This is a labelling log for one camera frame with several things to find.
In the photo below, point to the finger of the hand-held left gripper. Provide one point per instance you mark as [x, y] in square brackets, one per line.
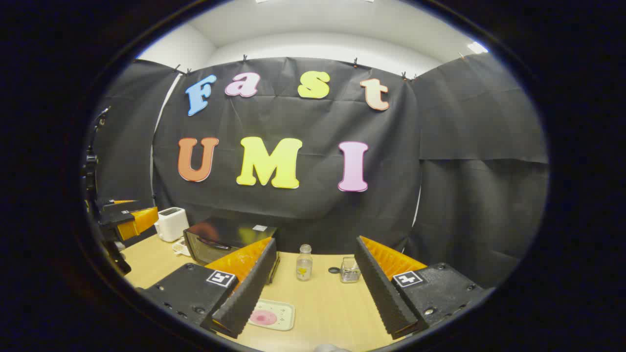
[139, 220]
[117, 206]

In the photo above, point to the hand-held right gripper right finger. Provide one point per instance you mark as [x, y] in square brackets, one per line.
[381, 288]

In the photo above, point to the black electric oven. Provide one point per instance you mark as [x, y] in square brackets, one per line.
[220, 234]

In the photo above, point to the white rectangular plate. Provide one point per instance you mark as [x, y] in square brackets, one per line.
[283, 313]

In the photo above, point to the white toaster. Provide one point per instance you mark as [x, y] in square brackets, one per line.
[171, 225]

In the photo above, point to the clear ribbed glass jar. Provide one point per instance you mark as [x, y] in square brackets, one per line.
[350, 271]

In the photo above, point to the black backdrop cloth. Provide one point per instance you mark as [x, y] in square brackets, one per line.
[313, 215]

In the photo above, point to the pink ham slice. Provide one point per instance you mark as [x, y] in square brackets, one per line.
[263, 318]

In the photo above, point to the clear bottle with yellow flower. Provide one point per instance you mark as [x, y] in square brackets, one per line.
[304, 266]

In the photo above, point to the small white plastic piece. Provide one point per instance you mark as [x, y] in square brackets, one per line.
[181, 248]

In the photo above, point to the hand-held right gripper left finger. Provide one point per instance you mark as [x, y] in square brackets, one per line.
[254, 288]

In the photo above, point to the ceiling light panel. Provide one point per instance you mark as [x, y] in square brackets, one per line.
[477, 47]

